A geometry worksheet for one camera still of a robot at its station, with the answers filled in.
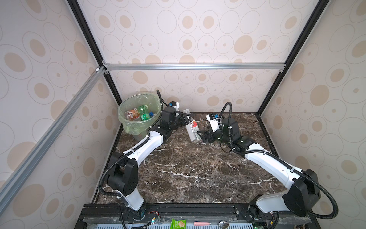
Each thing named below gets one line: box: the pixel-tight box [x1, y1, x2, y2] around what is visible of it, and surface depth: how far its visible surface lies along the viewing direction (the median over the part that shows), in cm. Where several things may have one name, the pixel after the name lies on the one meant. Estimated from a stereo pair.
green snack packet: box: [170, 218, 188, 229], surface depth 70 cm
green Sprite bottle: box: [138, 104, 151, 121], surface depth 91 cm
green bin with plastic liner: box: [117, 92, 163, 141], surface depth 91 cm
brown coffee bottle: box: [124, 107, 140, 121], surface depth 91 cm
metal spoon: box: [217, 219, 230, 229], surface depth 73 cm
